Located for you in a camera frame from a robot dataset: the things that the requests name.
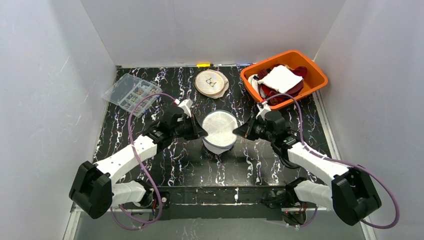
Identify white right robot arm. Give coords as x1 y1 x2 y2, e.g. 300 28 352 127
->
232 111 382 226

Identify maroon bra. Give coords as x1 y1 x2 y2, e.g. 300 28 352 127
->
258 66 305 106

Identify white bra black straps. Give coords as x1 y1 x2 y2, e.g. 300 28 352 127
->
247 74 266 100

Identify clear plastic screw box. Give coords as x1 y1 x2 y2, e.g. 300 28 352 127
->
102 73 162 118

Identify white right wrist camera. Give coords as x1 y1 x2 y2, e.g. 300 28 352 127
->
255 101 272 120

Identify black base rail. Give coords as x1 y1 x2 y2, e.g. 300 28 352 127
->
120 185 319 222

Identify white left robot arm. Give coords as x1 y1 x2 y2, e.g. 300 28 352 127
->
69 99 208 219

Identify dark red bra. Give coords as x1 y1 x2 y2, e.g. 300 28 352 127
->
291 66 308 79

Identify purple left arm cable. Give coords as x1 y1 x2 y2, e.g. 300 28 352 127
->
109 93 178 232

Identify yellow tape piece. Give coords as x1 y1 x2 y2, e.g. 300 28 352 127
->
196 63 213 68

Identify orange plastic bin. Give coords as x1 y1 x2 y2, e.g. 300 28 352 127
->
240 49 328 103

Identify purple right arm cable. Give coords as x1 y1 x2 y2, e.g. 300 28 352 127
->
261 93 401 230

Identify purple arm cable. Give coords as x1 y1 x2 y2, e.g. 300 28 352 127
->
109 93 178 232
261 93 401 230

